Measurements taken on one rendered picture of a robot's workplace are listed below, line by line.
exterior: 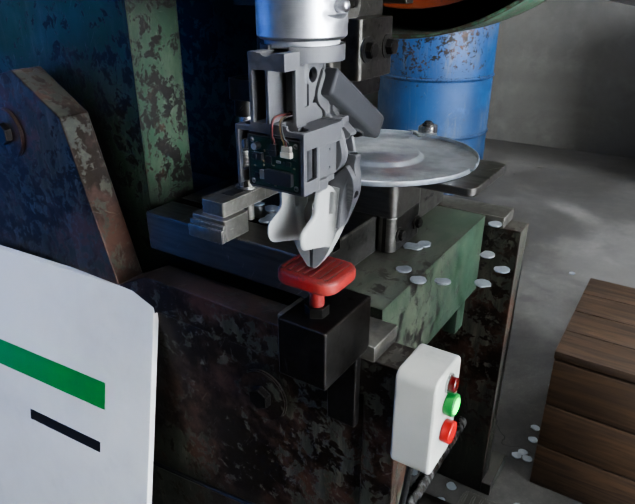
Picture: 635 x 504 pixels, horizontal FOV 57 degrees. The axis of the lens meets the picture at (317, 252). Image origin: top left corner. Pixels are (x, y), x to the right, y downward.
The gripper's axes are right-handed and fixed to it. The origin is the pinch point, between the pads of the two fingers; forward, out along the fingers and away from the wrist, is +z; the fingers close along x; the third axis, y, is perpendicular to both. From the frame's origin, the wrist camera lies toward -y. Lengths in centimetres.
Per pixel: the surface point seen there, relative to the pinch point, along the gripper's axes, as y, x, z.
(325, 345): 2.9, 2.9, 8.4
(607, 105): -363, -24, 47
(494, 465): -61, 8, 75
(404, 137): -44.9, -12.0, -0.6
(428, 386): -5.4, 10.9, 15.5
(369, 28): -30.5, -11.5, -18.6
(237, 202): -12.3, -21.0, 2.8
